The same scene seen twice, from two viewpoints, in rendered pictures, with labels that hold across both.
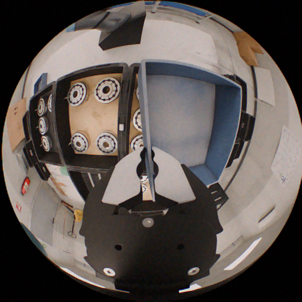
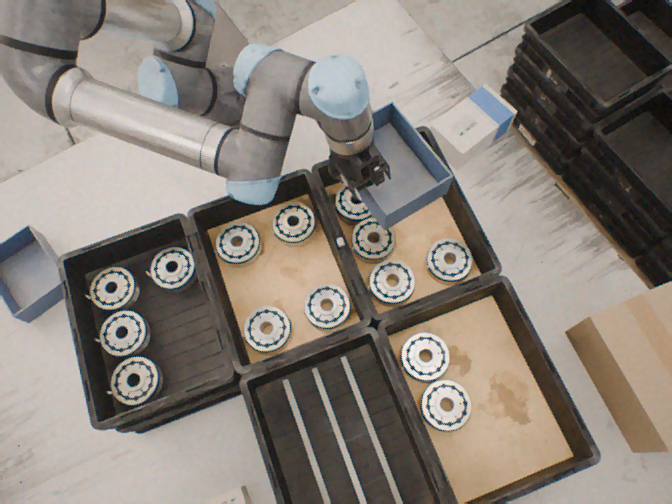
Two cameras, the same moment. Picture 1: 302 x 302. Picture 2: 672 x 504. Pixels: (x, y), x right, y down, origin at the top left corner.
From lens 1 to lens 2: 0.99 m
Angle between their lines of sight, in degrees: 51
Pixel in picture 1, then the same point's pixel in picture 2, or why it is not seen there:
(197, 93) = (378, 142)
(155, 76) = not seen: hidden behind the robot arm
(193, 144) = (407, 179)
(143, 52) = (307, 156)
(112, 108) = (314, 250)
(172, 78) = not seen: hidden behind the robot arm
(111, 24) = (232, 106)
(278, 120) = not seen: outside the picture
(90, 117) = (280, 278)
